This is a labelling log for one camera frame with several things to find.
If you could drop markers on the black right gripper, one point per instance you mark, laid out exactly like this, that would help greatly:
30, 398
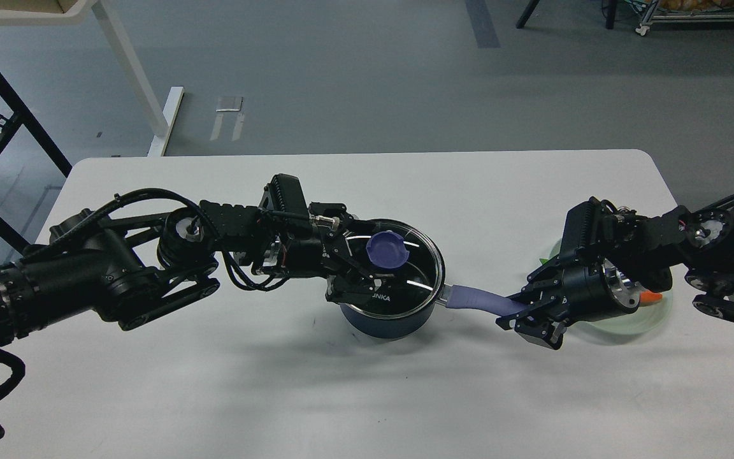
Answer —
576, 293

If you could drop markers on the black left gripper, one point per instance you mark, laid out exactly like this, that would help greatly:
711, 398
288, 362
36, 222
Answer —
299, 252

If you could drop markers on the glass pot lid blue knob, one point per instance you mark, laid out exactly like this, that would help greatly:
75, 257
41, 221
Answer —
407, 267

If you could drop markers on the blue saucepan with handle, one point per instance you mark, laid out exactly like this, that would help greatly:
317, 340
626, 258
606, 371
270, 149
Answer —
454, 297

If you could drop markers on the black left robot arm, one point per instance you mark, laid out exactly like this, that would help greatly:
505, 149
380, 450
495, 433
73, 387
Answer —
151, 252

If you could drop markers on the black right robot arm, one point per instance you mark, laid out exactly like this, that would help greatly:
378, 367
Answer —
609, 254

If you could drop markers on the clear green glass plate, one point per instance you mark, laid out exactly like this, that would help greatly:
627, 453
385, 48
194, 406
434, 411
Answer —
646, 318

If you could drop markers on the orange toy carrot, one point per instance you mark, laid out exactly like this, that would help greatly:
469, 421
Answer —
650, 297

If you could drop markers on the wheeled metal cart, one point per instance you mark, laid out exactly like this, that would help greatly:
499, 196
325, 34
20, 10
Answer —
683, 12

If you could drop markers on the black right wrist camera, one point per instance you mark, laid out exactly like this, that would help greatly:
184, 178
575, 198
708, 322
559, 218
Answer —
580, 230

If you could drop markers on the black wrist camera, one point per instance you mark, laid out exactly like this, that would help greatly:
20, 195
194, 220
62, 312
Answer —
283, 193
580, 230

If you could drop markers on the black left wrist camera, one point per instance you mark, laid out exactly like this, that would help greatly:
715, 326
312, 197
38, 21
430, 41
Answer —
283, 193

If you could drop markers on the white desk frame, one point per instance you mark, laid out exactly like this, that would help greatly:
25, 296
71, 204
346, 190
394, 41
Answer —
161, 117

